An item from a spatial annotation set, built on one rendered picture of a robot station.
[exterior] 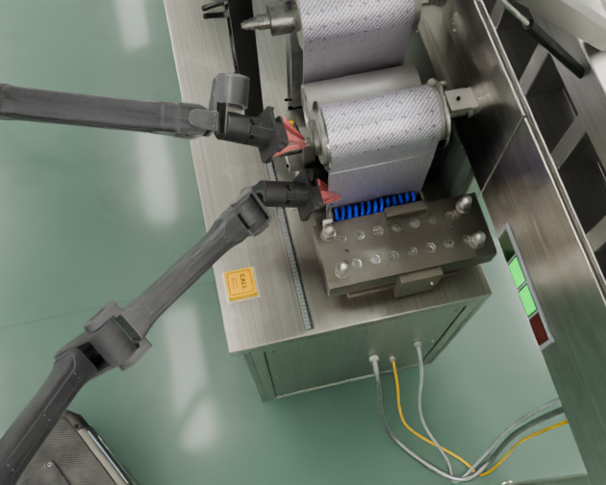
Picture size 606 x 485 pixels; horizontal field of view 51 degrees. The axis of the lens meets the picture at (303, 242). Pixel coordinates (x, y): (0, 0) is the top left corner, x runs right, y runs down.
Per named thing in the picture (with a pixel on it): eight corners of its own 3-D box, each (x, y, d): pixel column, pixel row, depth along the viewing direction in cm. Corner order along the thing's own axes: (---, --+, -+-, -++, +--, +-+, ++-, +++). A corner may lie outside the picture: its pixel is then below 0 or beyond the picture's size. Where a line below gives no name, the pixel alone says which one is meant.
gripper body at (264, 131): (269, 165, 130) (239, 160, 125) (259, 124, 134) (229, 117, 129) (287, 147, 125) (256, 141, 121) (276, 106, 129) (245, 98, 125)
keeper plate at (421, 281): (392, 291, 155) (398, 275, 145) (432, 282, 156) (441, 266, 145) (395, 300, 154) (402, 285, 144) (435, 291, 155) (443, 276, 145)
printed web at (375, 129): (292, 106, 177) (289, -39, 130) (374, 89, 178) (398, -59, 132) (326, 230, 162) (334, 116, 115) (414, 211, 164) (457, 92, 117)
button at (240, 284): (224, 275, 158) (223, 271, 155) (252, 269, 158) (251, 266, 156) (229, 301, 155) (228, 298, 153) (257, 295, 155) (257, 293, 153)
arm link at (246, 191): (257, 237, 133) (233, 204, 130) (234, 238, 143) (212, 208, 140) (294, 202, 138) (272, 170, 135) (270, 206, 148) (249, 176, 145)
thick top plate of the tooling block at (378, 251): (312, 236, 154) (313, 225, 148) (468, 203, 157) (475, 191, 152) (328, 297, 148) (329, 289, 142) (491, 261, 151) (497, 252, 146)
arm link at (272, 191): (263, 205, 132) (263, 178, 133) (248, 208, 138) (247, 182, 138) (291, 206, 136) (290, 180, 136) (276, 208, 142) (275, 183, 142)
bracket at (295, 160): (285, 195, 166) (281, 131, 138) (309, 190, 167) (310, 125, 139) (290, 212, 164) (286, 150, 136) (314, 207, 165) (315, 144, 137)
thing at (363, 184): (325, 210, 152) (328, 172, 135) (419, 190, 154) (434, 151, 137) (326, 211, 152) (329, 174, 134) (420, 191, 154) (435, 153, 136)
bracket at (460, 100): (442, 95, 133) (444, 89, 131) (468, 90, 134) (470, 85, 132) (449, 114, 131) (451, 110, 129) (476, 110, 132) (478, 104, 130)
